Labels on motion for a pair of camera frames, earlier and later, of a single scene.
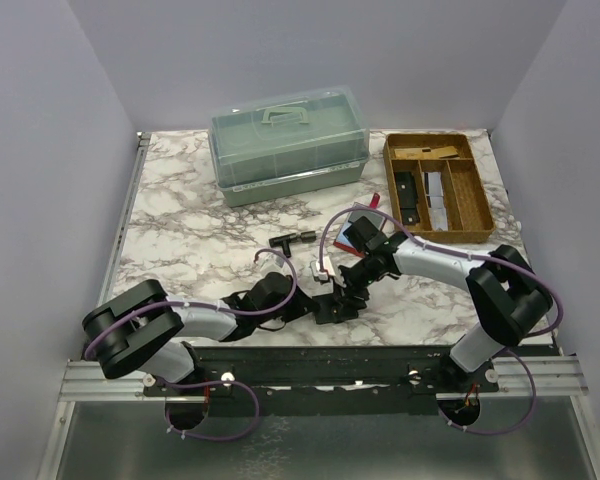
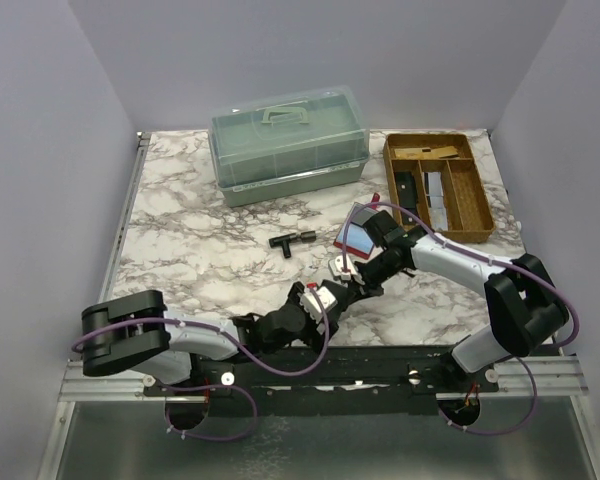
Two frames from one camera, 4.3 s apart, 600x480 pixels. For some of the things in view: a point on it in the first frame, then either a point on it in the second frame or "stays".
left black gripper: x=300 y=305 → x=312 y=337
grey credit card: x=376 y=219 stays
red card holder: x=350 y=249 stays
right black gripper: x=348 y=291 stays
